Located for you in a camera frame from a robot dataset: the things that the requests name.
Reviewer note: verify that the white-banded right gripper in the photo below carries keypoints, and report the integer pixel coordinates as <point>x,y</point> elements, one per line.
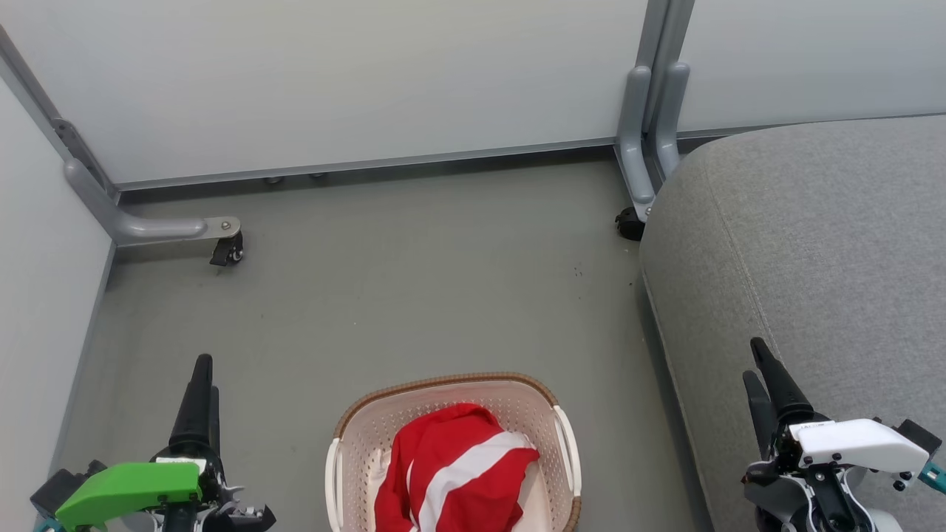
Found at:
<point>850,443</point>

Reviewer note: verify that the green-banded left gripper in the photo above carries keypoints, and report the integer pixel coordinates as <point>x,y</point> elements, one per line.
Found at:
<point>133,488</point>

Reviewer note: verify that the red shorts with white hems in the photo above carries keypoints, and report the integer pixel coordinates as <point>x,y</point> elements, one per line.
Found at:
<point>443,451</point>

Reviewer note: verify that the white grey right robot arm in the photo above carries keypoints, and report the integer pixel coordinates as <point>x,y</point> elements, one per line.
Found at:
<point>776,499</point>

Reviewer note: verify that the grey fabric sofa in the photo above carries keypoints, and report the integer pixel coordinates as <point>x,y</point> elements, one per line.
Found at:
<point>813,258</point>

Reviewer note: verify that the black caster wheel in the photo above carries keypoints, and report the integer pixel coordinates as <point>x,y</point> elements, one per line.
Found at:
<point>630,224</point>
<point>228,251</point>

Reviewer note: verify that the grey partition leg with plate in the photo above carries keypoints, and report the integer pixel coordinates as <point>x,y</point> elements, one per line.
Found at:
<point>148,227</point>

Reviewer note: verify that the white laundry basket brown rim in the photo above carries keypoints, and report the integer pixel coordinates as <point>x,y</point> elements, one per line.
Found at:
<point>510,414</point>

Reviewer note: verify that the grey curved partition leg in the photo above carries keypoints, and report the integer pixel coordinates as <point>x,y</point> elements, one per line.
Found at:
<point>634,148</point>
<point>671,118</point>

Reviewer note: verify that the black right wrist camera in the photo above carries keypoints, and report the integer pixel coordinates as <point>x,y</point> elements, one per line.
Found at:
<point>920,436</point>

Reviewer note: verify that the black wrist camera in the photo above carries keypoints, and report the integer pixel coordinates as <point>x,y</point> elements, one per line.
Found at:
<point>920,436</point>
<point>55,484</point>

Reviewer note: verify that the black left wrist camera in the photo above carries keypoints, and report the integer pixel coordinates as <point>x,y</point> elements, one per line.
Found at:
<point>55,484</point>

